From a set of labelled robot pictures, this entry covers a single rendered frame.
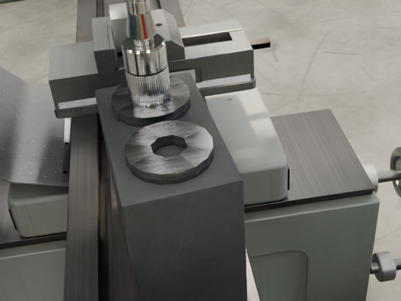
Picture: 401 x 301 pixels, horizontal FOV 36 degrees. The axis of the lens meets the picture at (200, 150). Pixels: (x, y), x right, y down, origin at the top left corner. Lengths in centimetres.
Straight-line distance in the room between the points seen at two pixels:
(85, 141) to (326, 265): 56
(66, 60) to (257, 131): 37
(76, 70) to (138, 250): 50
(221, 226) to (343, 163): 64
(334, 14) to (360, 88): 76
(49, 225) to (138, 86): 50
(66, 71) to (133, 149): 45
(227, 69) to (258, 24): 236
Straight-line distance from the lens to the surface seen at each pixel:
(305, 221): 117
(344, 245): 125
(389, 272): 133
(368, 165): 134
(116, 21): 103
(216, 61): 105
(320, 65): 303
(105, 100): 73
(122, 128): 68
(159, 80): 67
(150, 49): 65
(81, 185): 91
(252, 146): 112
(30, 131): 115
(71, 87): 105
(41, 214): 110
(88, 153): 97
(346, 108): 272
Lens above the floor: 150
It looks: 37 degrees down
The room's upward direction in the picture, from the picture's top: 5 degrees counter-clockwise
